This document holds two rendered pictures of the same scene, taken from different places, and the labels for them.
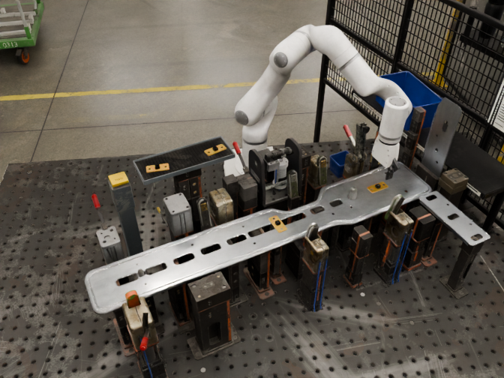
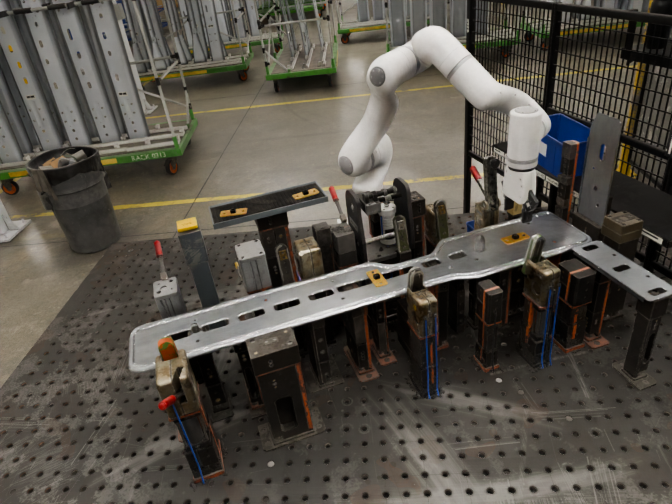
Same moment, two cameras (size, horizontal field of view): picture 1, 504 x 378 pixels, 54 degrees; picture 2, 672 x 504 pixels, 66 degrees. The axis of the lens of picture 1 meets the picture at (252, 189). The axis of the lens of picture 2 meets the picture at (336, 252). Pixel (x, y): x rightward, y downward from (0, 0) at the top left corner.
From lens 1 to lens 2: 52 cm
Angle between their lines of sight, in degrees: 14
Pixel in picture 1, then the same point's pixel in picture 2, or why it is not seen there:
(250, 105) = (354, 148)
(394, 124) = (524, 139)
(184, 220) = (258, 270)
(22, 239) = (103, 313)
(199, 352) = (270, 442)
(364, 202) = (495, 254)
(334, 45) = (439, 46)
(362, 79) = (477, 85)
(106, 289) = (150, 345)
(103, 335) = (160, 416)
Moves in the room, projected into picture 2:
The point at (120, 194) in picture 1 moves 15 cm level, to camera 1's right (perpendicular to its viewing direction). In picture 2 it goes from (188, 242) to (233, 241)
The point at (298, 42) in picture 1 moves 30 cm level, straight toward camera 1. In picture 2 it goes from (399, 55) to (382, 82)
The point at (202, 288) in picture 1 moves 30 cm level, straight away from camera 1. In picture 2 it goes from (262, 344) to (273, 275)
